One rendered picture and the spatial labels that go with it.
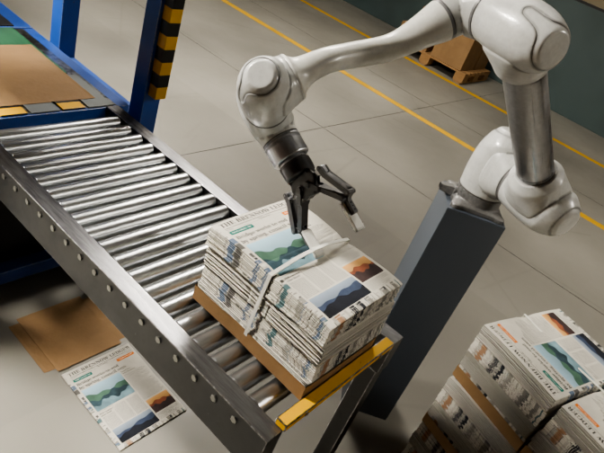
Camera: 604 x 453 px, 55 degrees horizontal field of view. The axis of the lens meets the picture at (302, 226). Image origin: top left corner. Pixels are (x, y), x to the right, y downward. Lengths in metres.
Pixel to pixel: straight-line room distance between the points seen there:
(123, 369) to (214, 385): 1.06
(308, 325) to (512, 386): 0.76
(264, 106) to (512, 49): 0.54
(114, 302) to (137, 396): 0.82
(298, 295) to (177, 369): 0.34
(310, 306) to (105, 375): 1.25
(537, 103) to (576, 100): 6.84
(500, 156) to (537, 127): 0.33
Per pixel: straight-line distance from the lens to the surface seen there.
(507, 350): 1.76
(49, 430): 2.16
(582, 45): 8.30
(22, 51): 2.57
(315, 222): 1.44
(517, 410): 1.79
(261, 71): 1.12
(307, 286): 1.24
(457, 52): 7.66
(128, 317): 1.46
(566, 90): 8.35
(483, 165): 1.88
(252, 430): 1.25
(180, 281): 1.50
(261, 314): 1.29
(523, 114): 1.51
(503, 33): 1.34
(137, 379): 2.30
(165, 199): 1.80
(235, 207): 1.83
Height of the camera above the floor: 1.77
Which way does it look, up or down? 32 degrees down
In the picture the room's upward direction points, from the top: 21 degrees clockwise
